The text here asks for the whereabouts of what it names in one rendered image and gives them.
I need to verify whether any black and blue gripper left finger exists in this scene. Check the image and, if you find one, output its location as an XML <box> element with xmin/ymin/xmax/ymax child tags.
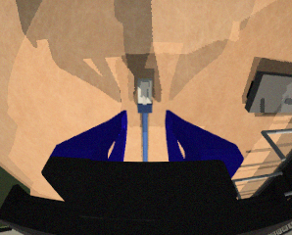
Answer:
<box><xmin>49</xmin><ymin>110</ymin><xmax>127</xmax><ymax>162</ymax></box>

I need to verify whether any dark blue cable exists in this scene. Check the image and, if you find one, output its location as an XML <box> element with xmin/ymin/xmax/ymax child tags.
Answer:
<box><xmin>142</xmin><ymin>114</ymin><xmax>148</xmax><ymax>162</ymax></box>

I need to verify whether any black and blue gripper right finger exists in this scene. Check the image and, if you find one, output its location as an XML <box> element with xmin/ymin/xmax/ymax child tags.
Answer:
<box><xmin>165</xmin><ymin>110</ymin><xmax>244</xmax><ymax>178</ymax></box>

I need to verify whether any grey patch panel rack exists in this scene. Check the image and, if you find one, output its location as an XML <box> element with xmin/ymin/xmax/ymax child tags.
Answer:
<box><xmin>232</xmin><ymin>70</ymin><xmax>292</xmax><ymax>235</ymax></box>

